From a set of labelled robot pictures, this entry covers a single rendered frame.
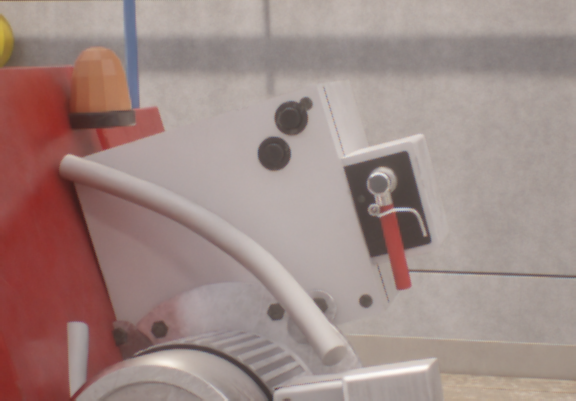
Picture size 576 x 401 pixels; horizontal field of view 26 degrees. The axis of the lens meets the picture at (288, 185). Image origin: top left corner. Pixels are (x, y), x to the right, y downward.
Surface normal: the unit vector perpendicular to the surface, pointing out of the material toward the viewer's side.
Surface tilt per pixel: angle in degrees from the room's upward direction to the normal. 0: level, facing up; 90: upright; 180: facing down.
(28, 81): 71
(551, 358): 90
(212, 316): 81
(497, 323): 90
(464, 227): 90
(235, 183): 90
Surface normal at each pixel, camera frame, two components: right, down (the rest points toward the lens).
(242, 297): -0.20, -0.05
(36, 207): 0.92, -0.31
